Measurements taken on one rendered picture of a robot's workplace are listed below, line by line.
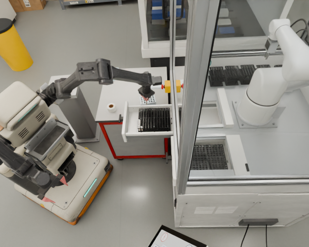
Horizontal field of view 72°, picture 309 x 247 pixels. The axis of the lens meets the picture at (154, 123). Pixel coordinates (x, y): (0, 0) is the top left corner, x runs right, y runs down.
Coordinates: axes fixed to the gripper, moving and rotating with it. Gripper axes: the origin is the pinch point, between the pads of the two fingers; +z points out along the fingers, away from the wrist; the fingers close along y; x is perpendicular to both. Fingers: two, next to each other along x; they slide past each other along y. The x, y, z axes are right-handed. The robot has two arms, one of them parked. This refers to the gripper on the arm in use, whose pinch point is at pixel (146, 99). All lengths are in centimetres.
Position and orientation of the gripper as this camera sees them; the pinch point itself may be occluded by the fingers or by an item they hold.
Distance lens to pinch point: 151.2
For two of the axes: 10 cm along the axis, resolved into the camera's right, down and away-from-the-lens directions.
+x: -6.7, 6.1, -4.3
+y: -7.5, -5.6, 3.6
